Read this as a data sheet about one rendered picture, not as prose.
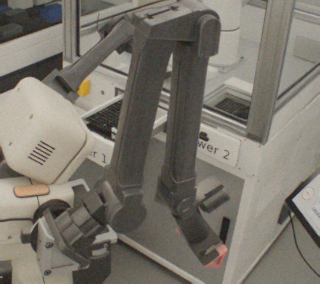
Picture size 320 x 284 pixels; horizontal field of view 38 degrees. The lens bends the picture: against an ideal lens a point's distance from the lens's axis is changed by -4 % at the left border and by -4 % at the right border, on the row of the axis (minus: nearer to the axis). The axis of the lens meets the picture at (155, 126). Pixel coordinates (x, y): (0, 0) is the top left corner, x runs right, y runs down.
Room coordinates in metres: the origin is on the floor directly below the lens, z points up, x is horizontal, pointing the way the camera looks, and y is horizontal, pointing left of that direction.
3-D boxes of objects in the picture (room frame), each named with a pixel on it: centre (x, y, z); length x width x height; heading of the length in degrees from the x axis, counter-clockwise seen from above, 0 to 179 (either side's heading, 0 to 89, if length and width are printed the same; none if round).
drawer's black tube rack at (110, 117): (1.62, 0.14, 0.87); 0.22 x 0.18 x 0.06; 145
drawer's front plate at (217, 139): (1.54, -0.19, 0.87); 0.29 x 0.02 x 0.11; 55
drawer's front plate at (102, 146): (1.46, 0.25, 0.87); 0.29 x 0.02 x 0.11; 55
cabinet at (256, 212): (2.09, -0.25, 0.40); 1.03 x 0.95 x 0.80; 55
